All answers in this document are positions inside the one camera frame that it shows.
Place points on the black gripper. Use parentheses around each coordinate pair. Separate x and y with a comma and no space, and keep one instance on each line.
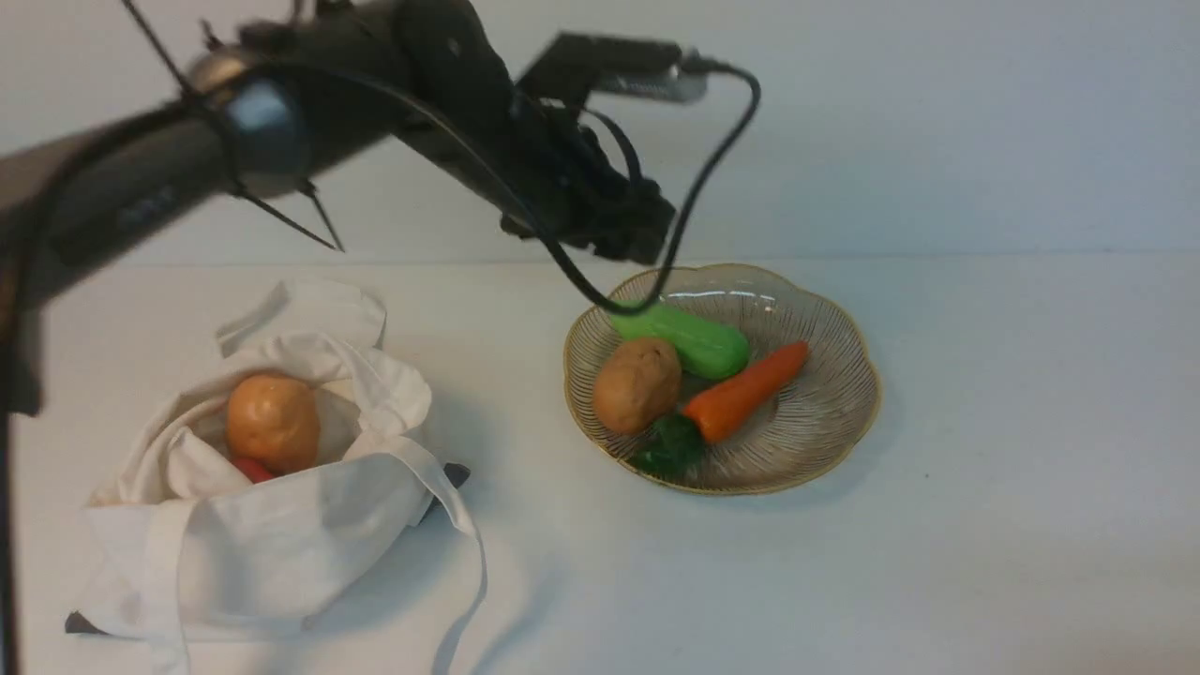
(582,177)

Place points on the oval brown potato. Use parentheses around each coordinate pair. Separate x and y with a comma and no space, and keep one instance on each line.
(639,383)

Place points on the white cloth tote bag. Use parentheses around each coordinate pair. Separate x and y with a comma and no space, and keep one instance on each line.
(192,551)

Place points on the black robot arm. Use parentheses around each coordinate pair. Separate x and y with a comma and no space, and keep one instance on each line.
(260,117)

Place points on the red vegetable in bag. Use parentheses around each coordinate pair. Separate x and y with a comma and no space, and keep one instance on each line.
(252,469)

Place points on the green cucumber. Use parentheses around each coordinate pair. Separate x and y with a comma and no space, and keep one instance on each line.
(710,350)

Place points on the orange carrot with green top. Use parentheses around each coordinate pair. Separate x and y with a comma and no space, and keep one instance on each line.
(680,439)

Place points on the gold-rimmed glass plate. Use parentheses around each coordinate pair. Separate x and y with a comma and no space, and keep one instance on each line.
(802,432)

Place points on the round brown potato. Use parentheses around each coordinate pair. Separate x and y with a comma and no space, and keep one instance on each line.
(274,420)

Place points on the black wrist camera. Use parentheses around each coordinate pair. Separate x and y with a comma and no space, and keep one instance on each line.
(575,65)

